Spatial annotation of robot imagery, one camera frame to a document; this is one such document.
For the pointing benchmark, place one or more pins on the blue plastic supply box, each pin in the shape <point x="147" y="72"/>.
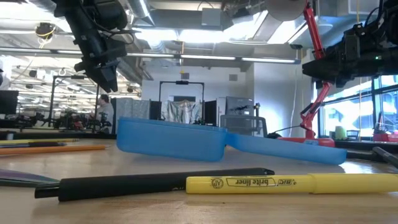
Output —
<point x="174" y="140"/>

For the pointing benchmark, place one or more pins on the black monitor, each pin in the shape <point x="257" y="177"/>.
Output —
<point x="211" y="112"/>
<point x="7" y="102"/>

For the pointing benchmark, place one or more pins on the yellow pencil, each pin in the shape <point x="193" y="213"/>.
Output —
<point x="37" y="141"/>

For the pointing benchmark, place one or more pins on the silver foil sheet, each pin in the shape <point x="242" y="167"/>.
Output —
<point x="182" y="111"/>

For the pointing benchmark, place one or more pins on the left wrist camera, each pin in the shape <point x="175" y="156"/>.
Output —
<point x="112" y="14"/>

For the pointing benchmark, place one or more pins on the yellow BIC highlighter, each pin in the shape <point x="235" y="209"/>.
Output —
<point x="280" y="183"/>

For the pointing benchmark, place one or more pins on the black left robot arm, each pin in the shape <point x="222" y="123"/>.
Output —
<point x="66" y="9"/>

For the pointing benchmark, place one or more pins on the black stand frame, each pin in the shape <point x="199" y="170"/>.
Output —
<point x="53" y="99"/>

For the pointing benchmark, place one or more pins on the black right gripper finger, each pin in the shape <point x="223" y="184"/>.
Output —
<point x="326" y="82"/>
<point x="320" y="68"/>

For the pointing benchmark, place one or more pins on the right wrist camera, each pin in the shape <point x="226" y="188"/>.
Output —
<point x="353" y="40"/>

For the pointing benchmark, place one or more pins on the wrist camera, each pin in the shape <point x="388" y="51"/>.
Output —
<point x="353" y="40"/>
<point x="112" y="14"/>

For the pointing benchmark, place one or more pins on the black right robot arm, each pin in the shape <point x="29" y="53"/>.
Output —
<point x="385" y="37"/>

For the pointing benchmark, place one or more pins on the green object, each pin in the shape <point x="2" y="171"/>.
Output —
<point x="340" y="133"/>

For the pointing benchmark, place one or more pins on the ceiling light bar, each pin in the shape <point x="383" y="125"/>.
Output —
<point x="205" y="57"/>

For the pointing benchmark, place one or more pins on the office chair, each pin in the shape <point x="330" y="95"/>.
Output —
<point x="244" y="124"/>

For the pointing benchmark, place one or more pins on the person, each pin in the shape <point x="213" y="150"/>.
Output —
<point x="105" y="113"/>

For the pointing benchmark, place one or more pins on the grey partition panel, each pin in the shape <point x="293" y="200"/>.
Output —
<point x="132" y="108"/>

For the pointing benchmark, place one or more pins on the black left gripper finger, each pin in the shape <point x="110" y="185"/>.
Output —
<point x="109" y="77"/>
<point x="94" y="80"/>

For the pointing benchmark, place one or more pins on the red desk lamp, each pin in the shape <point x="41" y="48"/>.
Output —
<point x="314" y="31"/>

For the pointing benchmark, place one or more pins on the red bin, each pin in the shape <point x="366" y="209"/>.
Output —
<point x="385" y="137"/>

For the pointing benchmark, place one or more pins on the black pen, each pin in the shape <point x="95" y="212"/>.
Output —
<point x="124" y="184"/>
<point x="37" y="144"/>
<point x="387" y="155"/>

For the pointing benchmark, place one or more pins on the silver air duct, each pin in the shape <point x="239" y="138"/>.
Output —
<point x="141" y="11"/>

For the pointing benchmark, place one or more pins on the orange pencil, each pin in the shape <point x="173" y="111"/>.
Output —
<point x="46" y="149"/>

